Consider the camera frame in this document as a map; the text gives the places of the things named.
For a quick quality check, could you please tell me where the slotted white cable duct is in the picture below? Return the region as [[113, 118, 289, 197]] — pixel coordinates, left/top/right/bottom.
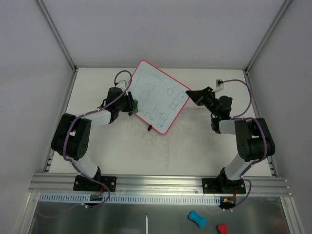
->
[[39, 193, 221, 206]]

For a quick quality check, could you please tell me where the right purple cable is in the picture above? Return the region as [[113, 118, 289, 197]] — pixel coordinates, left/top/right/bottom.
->
[[220, 78, 270, 212]]

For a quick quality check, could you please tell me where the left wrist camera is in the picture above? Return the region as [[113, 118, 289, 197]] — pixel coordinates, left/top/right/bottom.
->
[[115, 80, 127, 91]]

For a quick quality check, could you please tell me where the aluminium frame post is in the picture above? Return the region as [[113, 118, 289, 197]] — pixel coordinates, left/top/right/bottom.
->
[[244, 0, 292, 74], [35, 0, 77, 72]]

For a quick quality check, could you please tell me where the green whiteboard eraser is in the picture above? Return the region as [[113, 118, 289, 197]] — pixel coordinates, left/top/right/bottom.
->
[[128, 99, 138, 116]]

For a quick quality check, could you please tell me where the white marker pen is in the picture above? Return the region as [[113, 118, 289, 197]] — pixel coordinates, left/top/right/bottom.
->
[[145, 214, 149, 234]]

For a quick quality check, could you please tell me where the aluminium mounting rail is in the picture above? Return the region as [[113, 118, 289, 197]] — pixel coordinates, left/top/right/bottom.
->
[[28, 173, 293, 197]]

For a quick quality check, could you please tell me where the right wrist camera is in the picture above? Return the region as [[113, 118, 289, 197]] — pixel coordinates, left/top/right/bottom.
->
[[213, 79, 224, 93]]

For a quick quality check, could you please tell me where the pink framed whiteboard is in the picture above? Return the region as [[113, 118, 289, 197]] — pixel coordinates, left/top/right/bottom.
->
[[129, 60, 190, 135]]

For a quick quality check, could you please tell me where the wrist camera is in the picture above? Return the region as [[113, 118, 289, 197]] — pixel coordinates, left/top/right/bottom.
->
[[213, 79, 224, 93], [115, 80, 127, 91]]

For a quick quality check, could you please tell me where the left aluminium frame post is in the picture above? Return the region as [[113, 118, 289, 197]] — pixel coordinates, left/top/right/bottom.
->
[[35, 0, 77, 72]]

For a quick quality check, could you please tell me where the right aluminium frame post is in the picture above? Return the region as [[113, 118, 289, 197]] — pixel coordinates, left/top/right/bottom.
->
[[244, 0, 292, 74]]

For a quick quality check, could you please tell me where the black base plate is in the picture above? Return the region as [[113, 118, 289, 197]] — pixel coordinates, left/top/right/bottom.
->
[[202, 178, 246, 195], [73, 175, 117, 192]]

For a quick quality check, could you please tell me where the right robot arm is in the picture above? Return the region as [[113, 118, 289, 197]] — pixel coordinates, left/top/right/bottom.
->
[[186, 87, 275, 193]]

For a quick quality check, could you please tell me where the blue eraser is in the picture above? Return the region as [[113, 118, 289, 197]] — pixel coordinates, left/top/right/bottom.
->
[[188, 211, 207, 228]]

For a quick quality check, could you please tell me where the red eraser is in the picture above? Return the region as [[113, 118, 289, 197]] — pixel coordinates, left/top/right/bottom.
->
[[217, 224, 228, 234]]

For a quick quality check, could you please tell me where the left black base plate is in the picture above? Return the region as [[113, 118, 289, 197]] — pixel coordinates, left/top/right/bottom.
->
[[73, 175, 117, 192]]

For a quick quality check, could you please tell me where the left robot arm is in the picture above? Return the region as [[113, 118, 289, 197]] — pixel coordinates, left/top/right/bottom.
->
[[51, 87, 138, 190]]

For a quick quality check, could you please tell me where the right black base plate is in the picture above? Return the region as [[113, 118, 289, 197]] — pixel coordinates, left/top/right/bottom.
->
[[202, 178, 246, 195]]

